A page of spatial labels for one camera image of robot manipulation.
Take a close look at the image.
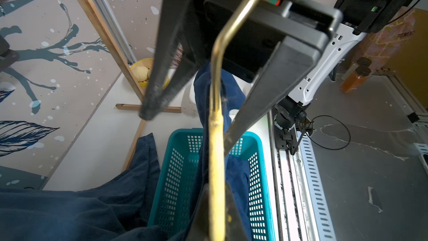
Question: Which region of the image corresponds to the white plastic tray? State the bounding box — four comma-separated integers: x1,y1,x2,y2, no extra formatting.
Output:
181,78,199,118

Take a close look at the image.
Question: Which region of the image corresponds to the teal plastic basket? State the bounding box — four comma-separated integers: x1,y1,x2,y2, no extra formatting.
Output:
148,128,275,241

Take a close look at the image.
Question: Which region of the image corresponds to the wooden clothes rack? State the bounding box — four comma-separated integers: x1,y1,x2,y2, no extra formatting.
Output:
61,0,183,171

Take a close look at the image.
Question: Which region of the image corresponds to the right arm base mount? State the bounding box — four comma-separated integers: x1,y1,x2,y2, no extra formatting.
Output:
274,105,314,156

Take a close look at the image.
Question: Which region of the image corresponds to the yellow plastic hanger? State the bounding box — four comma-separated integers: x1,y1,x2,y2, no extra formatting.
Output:
208,0,259,241

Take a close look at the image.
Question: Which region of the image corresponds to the orange bottle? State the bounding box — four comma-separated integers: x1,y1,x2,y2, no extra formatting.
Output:
340,57,372,94

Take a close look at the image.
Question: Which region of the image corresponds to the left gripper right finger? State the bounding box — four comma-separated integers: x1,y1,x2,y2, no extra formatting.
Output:
224,36,322,155

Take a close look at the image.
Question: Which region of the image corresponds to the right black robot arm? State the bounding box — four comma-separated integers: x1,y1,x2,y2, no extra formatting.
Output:
274,0,416,155

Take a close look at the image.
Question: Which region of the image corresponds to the navy printed t-shirt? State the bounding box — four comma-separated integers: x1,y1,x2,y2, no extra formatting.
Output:
1,62,252,241

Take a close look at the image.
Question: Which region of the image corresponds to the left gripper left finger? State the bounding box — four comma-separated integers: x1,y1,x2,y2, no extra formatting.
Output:
139,0,206,121

